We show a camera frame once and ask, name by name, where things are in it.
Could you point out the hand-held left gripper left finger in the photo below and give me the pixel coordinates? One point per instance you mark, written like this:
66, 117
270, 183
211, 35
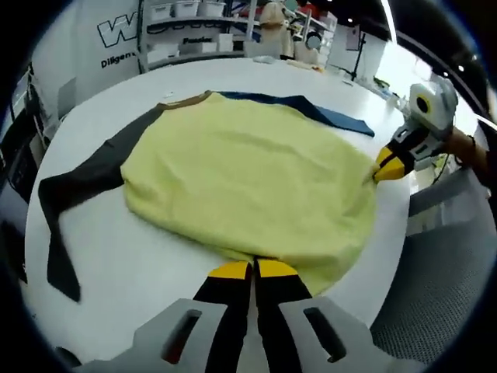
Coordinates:
229, 311

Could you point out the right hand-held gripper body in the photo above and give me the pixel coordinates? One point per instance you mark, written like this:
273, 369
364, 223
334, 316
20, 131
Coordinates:
431, 112

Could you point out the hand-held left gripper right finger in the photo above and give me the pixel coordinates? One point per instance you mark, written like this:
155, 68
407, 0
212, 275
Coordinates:
279, 311

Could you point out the yellow garment grey blue sleeves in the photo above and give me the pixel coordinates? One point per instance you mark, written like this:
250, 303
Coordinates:
240, 175

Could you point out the person's right hand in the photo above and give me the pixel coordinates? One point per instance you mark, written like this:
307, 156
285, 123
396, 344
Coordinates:
458, 145

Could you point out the black tripod stand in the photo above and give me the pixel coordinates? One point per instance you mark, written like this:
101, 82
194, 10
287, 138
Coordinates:
360, 54

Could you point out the white crumpled cloth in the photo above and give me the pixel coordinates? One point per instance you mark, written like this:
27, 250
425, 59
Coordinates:
264, 59

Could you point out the grey chair backrest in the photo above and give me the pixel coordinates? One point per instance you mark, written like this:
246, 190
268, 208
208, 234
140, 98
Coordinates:
252, 49

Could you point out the small white carton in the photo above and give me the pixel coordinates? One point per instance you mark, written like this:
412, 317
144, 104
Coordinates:
225, 42
202, 47

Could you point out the white storage box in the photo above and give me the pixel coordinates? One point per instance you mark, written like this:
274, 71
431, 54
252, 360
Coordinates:
161, 11
187, 8
213, 7

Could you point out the white storage shelf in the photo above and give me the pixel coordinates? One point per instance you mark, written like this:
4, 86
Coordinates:
202, 22

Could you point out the wide white carton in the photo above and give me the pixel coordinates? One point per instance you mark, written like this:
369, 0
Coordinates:
163, 54

